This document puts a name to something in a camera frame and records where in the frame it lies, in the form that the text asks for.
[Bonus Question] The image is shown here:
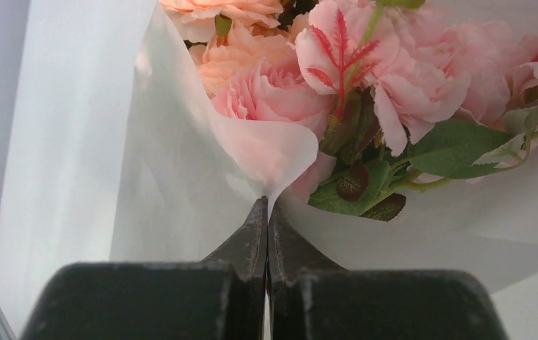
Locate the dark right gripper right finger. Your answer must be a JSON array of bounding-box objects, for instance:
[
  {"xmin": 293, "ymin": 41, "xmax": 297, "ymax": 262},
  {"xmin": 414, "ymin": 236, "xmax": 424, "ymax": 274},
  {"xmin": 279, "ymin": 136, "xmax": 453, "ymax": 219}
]
[{"xmin": 268, "ymin": 206, "xmax": 507, "ymax": 339}]

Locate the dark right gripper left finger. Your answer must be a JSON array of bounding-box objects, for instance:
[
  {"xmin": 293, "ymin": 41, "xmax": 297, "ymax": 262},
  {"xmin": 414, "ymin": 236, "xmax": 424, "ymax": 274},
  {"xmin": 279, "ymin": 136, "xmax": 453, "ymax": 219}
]
[{"xmin": 21, "ymin": 198, "xmax": 268, "ymax": 339}]

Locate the translucent white wrapping paper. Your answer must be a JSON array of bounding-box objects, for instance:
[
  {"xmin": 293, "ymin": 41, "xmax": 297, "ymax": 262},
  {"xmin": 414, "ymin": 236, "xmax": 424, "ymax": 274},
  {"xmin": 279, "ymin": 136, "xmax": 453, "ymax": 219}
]
[{"xmin": 0, "ymin": 1, "xmax": 538, "ymax": 334}]

